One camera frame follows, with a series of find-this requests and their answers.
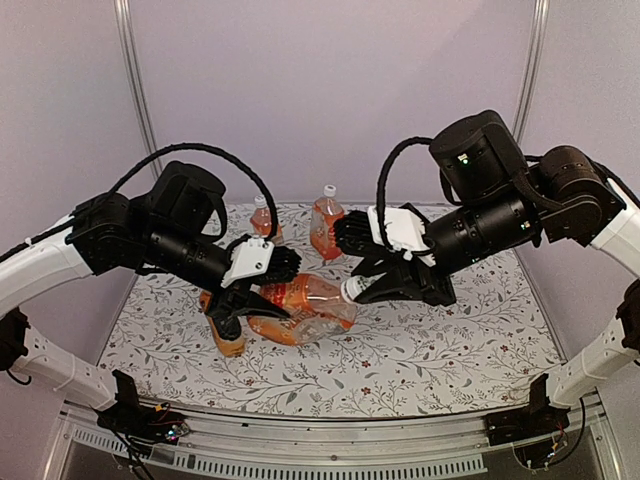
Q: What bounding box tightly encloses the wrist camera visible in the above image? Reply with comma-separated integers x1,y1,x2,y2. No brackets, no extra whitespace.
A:
221,235,302,288
334,203,433,260

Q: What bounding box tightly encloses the white bottle cap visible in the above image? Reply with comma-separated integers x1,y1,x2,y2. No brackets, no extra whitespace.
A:
340,275,372,304

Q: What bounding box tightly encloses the orange bottle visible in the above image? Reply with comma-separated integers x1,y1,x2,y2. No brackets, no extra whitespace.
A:
247,273,357,346
309,184,345,261
250,195,284,246

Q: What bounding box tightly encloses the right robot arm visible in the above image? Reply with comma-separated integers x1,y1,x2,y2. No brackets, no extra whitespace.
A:
335,110,639,306

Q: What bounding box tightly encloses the floral table mat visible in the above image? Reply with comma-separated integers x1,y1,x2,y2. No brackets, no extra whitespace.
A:
97,202,569,419

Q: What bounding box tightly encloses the aluminium frame post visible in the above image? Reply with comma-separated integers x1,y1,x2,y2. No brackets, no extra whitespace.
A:
114,0,157,153
513,0,550,144

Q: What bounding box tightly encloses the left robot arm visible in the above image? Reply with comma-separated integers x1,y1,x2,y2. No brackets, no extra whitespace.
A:
1,161,301,434

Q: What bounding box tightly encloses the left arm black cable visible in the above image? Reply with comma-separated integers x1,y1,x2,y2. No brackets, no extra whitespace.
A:
107,142,279,241

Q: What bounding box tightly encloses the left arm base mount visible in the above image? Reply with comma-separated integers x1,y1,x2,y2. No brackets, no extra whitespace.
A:
96,370,190,444

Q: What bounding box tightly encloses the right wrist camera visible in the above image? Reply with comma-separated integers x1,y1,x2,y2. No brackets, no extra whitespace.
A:
334,203,433,260

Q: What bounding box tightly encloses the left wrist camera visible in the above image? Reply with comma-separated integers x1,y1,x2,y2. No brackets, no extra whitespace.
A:
221,235,302,288

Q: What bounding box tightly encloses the right aluminium frame post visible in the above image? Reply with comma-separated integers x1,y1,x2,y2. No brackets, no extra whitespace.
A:
513,0,550,144

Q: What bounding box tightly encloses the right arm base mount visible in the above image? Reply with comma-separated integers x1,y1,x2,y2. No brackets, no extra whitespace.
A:
483,373,570,446

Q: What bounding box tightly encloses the left aluminium frame post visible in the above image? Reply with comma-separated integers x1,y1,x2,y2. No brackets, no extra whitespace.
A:
114,0,157,153

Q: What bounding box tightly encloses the dark label tea bottle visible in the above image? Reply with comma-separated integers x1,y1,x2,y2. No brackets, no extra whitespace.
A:
199,290,246,358

